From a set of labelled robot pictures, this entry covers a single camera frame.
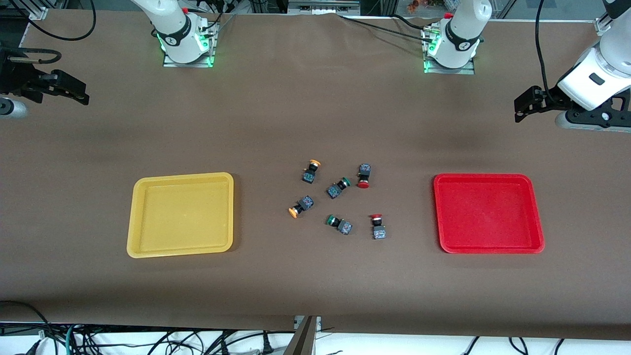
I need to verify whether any yellow push button switch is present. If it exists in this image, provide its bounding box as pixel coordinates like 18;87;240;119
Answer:
302;159;322;184
288;195;315;219

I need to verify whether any red plastic tray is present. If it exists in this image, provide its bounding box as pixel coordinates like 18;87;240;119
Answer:
433;173;545;254

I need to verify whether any yellow plastic tray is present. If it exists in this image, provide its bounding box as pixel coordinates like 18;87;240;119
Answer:
127;172;235;259

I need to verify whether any metal fixture behind table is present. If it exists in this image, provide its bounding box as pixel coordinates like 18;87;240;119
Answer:
288;0;360;15

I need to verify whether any brown table cover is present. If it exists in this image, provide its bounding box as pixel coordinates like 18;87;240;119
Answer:
0;9;631;341

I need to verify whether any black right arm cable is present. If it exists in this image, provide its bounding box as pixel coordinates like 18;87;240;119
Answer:
0;0;97;65

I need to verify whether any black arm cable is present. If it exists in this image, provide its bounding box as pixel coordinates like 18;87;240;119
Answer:
0;0;97;65
536;0;560;94

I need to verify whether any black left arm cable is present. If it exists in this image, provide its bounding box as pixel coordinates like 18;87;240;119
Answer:
536;0;560;94

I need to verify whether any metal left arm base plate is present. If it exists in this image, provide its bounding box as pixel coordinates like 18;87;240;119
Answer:
422;25;477;75

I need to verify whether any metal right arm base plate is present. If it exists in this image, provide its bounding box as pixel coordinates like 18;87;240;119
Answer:
162;22;216;68

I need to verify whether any black cable on table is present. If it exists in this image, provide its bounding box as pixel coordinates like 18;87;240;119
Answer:
392;14;434;33
338;14;434;42

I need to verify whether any green push button switch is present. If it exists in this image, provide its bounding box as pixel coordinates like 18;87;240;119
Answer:
326;214;353;236
326;177;352;199

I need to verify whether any teal floor cable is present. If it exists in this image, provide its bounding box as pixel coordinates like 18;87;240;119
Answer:
65;323;80;355

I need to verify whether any brown support post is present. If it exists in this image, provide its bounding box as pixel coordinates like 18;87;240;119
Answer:
283;316;318;355

